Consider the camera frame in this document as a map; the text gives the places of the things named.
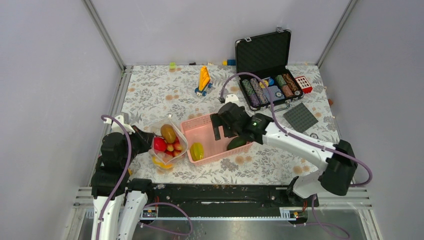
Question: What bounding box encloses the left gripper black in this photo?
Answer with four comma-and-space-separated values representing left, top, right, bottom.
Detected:
122, 124, 155, 166

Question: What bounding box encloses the green avocado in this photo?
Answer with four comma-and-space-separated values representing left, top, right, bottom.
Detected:
226, 136, 248, 151

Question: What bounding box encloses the red apple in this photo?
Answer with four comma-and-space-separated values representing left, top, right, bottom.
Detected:
153, 137, 168, 152

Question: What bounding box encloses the clear zip top bag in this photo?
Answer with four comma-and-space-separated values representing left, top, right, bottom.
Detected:
148, 114, 188, 170

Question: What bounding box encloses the brown potato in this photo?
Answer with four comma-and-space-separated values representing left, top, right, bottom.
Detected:
160, 124, 177, 144

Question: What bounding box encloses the yellow orange mango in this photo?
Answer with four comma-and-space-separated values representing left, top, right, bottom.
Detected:
151, 156, 174, 169

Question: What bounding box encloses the yellow green mango slice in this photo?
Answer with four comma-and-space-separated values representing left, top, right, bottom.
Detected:
189, 142, 205, 162

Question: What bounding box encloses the red lychee bunch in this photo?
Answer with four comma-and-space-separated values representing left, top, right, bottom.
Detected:
164, 137, 183, 157

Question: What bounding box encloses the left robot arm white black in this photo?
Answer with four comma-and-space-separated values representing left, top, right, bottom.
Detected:
90, 112, 155, 240

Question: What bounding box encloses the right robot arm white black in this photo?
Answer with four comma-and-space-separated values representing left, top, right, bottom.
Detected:
210, 100, 358, 206

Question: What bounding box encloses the pink plastic basket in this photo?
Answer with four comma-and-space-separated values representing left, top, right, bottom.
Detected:
180, 114, 253, 166

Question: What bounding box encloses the blue yellow brick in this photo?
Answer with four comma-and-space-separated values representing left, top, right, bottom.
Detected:
222, 59, 237, 66

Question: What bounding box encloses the grey building baseplate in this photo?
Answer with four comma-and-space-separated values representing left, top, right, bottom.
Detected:
283, 103, 319, 133

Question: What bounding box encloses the black poker chip case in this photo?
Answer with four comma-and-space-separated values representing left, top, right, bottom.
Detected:
235, 27, 304, 111

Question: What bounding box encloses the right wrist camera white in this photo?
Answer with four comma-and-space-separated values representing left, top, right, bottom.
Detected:
224, 94, 240, 105

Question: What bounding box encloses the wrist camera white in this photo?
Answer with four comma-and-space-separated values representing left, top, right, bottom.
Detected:
100, 112, 136, 135
224, 94, 240, 105

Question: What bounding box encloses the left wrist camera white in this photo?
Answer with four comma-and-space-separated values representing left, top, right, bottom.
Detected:
100, 112, 136, 135

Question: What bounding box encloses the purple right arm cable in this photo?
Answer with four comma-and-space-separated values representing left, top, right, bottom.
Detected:
218, 72, 374, 188

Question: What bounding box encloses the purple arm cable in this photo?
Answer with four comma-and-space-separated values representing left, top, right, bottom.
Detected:
95, 114, 133, 240
218, 72, 374, 188

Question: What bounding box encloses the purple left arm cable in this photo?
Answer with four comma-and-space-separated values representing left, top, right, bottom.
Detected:
95, 114, 133, 240

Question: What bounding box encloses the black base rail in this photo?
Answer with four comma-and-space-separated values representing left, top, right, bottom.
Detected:
127, 178, 320, 219

